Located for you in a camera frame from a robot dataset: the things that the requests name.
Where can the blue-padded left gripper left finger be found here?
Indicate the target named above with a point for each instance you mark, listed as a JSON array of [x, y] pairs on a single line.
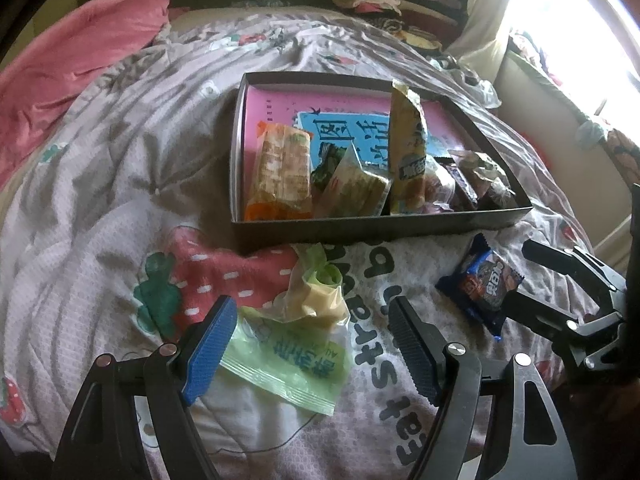
[[201, 349]]

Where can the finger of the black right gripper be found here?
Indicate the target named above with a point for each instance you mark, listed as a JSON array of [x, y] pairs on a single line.
[[600, 282], [551, 323]]

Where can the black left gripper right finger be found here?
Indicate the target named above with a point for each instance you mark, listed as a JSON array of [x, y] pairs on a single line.
[[422, 348]]

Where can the blue Oreo strawberry cookie packet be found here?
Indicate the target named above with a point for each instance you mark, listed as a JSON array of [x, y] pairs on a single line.
[[479, 283]]

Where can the light green plastic snack bag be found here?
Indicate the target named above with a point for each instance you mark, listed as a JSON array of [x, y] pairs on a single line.
[[304, 362]]

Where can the clear packet cream pastry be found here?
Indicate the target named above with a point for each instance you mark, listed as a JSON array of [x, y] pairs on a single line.
[[314, 297]]

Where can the clear bag of mixed snacks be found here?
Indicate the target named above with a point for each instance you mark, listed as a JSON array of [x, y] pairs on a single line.
[[487, 178]]

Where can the orange yellow cracker packet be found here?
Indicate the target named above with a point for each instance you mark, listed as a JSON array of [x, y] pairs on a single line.
[[280, 187]]

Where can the clear packet green brown snack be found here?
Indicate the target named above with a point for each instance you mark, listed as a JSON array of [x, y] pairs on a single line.
[[355, 190]]

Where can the yellow brown snack bar packet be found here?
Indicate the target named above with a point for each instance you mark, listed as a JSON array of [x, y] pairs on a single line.
[[406, 150]]

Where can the Snickers chocolate bar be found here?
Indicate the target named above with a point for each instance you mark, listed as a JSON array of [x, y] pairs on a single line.
[[457, 192]]

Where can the dark shallow cardboard box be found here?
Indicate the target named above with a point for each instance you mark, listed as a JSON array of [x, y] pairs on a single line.
[[342, 110]]

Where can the strawberry print grey quilt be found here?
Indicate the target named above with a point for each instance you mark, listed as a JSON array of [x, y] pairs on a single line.
[[130, 204]]

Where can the white plastic bag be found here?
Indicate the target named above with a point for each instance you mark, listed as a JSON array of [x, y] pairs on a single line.
[[481, 90]]

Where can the pink and blue book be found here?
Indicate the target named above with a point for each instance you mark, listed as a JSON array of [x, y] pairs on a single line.
[[437, 126]]

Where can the white curtain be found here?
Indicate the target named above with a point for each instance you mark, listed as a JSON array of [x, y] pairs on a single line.
[[482, 43]]

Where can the pink blanket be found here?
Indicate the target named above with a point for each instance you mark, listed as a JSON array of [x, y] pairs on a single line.
[[44, 80]]

